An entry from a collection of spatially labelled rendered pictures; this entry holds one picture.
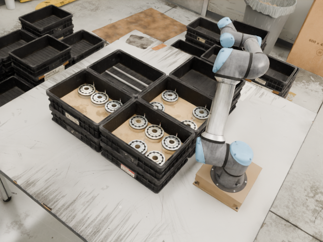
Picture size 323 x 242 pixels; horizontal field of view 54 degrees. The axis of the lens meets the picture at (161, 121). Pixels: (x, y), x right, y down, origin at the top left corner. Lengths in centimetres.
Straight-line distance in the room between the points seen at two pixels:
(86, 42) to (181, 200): 207
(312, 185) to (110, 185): 183
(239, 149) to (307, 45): 287
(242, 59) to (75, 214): 103
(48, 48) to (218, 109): 192
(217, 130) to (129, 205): 56
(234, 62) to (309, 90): 259
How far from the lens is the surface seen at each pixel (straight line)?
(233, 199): 161
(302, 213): 273
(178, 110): 186
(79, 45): 321
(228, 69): 140
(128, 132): 170
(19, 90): 292
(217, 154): 146
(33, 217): 243
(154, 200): 161
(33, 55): 292
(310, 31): 419
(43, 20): 343
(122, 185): 165
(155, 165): 145
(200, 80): 212
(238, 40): 181
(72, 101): 189
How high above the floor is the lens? 208
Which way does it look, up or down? 45 degrees down
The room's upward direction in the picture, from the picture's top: 8 degrees clockwise
